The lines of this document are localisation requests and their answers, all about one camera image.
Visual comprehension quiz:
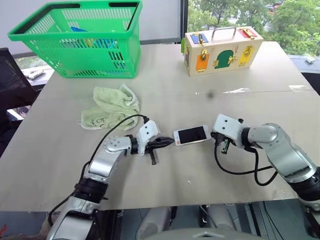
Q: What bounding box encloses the white desk clutter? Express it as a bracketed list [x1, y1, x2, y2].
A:
[21, 67, 46, 80]

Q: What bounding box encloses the grey robot torso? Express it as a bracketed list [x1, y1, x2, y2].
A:
[147, 227, 270, 240]

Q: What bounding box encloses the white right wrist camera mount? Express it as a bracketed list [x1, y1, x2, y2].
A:
[212, 113, 244, 147]

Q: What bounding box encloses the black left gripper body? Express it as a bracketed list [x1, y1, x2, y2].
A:
[145, 137, 164, 166]

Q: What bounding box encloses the teal snack package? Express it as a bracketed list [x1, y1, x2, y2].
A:
[59, 37, 119, 51]

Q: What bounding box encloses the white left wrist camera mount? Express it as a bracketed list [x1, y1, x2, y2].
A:
[136, 119, 161, 156]

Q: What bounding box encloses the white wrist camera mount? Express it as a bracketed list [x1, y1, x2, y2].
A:
[136, 119, 161, 156]
[212, 113, 244, 147]

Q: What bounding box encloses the dark window frame post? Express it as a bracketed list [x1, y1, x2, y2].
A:
[180, 0, 189, 45]

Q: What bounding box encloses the light green towel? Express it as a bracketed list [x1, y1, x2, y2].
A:
[76, 83, 141, 132]

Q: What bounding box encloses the black mesh chair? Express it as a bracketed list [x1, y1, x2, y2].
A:
[0, 47, 43, 157]

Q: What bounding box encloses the wooden lock box toy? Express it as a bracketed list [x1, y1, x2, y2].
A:
[180, 26, 264, 78]

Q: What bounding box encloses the green plastic shopping basket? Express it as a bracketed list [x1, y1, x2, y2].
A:
[7, 0, 143, 80]

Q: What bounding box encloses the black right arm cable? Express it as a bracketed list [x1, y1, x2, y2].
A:
[213, 139, 279, 187]

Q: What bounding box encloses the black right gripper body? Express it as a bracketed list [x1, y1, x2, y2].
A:
[214, 132, 236, 155]

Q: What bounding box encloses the grey rounded robot leg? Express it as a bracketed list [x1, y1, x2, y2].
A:
[136, 206, 174, 239]
[199, 204, 238, 232]

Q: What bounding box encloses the white smartphone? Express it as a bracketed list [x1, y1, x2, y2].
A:
[173, 124, 210, 147]

